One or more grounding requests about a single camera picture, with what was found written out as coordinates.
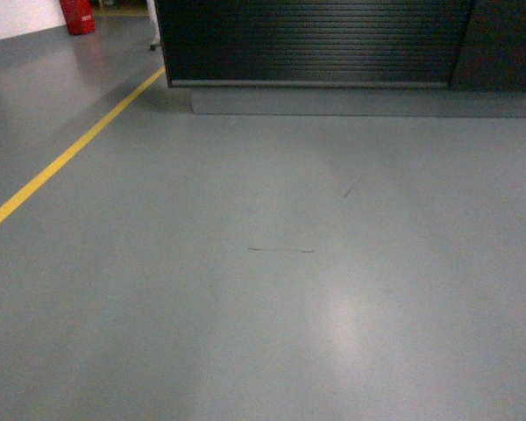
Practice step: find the black checkout counter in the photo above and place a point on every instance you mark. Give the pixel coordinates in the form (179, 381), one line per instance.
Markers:
(441, 59)

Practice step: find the white rolling stand leg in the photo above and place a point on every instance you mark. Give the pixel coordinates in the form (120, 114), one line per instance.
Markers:
(153, 17)

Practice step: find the red fire extinguisher box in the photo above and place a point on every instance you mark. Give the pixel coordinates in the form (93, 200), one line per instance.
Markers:
(78, 16)

